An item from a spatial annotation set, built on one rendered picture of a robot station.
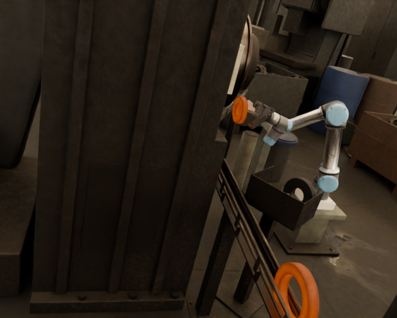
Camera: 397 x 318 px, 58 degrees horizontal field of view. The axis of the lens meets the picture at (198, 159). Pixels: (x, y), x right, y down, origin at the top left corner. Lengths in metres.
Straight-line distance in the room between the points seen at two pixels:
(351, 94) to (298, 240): 3.02
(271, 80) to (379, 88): 1.75
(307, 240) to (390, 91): 3.32
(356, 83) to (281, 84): 1.20
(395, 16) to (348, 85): 1.90
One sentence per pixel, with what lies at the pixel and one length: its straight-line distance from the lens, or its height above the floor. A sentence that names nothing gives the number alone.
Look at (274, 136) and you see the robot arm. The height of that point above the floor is 0.70.
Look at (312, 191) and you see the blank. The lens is 1.63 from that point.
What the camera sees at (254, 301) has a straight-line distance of 2.05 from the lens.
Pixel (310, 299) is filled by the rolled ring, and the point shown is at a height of 0.74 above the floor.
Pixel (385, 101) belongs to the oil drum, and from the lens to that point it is 5.54.
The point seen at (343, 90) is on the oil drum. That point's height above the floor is 0.66.
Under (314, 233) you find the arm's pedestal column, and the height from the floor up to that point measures 0.10.
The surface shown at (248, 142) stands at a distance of 2.74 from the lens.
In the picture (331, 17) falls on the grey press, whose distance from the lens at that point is 5.24.
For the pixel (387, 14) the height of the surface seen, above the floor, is 1.74.
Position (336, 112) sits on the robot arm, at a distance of 2.19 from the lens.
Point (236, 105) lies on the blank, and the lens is 2.15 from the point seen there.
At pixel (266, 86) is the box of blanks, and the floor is 0.61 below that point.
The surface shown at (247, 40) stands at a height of 1.24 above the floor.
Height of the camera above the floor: 1.37
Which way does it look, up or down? 24 degrees down
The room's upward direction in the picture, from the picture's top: 14 degrees clockwise
